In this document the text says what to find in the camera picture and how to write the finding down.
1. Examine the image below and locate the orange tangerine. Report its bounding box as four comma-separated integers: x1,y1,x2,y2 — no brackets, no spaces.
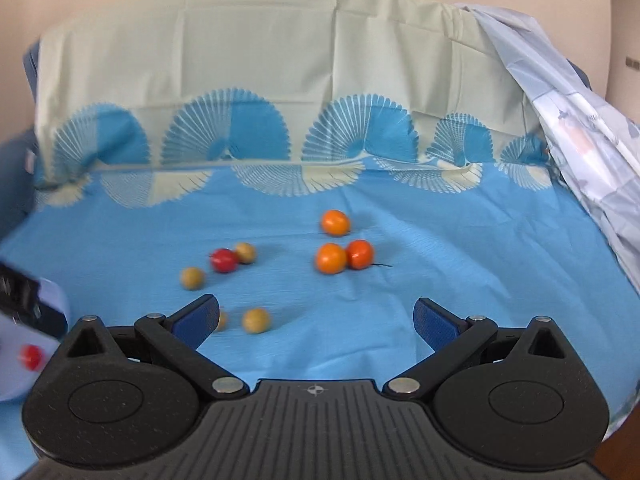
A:
320,209,350,237

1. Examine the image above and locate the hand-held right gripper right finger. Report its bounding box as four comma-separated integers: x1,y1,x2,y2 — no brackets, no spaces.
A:
382,296,573,401

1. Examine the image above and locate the red cherry tomato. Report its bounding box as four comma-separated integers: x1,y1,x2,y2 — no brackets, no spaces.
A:
20,344,44,371
209,248,239,274

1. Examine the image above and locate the red-orange tomato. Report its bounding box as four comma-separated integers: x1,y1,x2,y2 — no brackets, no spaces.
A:
346,239,392,270

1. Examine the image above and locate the blue fan-print sheet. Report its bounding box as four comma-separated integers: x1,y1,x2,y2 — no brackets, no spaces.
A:
0,0,640,480

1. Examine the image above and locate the yellow-orange tomato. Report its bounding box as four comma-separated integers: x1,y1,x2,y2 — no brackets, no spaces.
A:
314,242,348,275

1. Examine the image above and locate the lilac plastic plate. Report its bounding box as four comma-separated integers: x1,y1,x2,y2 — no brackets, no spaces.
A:
0,277,71,403

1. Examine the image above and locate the pale grey-blue printed cloth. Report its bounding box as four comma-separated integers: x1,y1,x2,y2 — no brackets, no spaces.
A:
452,2,640,296

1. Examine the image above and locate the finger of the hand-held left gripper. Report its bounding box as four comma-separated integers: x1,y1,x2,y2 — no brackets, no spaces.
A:
0,260,42,323
31,303,69,339

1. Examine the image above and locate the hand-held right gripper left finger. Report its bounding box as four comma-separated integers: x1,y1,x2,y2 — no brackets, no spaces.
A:
60,294,251,400

